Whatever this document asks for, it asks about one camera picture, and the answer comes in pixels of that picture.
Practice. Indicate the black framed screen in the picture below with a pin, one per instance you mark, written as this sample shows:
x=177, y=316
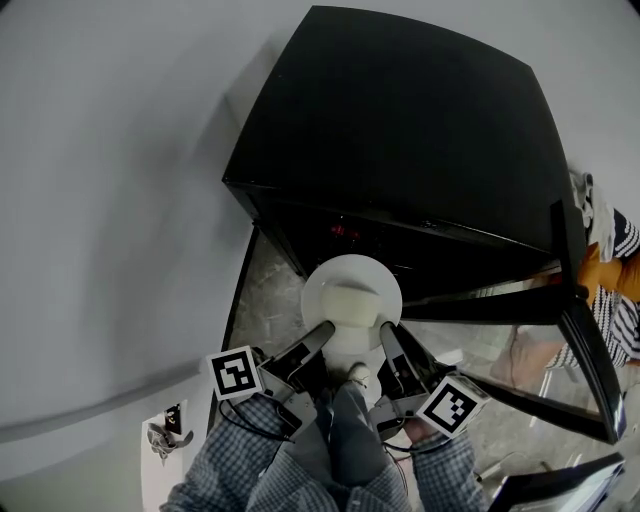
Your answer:
x=565, y=485

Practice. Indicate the black glass-door fridge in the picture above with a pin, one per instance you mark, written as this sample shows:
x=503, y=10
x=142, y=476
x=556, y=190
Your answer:
x=390, y=115

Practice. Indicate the person's right forearm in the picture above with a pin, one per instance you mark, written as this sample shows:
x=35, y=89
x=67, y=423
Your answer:
x=445, y=475

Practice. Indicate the small black gold-print object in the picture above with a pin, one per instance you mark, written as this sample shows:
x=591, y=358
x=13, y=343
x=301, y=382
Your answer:
x=173, y=417

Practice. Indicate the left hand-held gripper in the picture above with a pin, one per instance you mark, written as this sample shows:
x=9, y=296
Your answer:
x=235, y=372

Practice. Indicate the orange cloth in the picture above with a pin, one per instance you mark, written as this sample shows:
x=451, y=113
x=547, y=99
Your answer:
x=607, y=275

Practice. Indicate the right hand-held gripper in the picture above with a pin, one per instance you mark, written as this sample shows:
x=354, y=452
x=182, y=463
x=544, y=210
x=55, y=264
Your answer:
x=450, y=405

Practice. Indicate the person's white shoe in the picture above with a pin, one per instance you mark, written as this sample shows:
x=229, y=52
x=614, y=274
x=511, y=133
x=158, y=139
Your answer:
x=359, y=372

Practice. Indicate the white plate of food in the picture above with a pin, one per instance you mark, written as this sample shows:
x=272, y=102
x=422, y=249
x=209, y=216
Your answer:
x=360, y=270

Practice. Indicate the person's grey trouser legs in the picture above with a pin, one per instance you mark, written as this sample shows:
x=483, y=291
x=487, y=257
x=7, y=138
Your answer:
x=350, y=440

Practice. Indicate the person's left forearm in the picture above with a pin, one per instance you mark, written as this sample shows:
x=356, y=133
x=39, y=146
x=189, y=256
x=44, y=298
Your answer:
x=235, y=465

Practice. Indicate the black white striped cloth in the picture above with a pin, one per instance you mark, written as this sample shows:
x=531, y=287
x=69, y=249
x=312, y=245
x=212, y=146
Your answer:
x=622, y=310

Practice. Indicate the grey white crumpled cloth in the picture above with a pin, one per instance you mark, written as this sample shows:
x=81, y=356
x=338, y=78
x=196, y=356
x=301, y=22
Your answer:
x=597, y=215

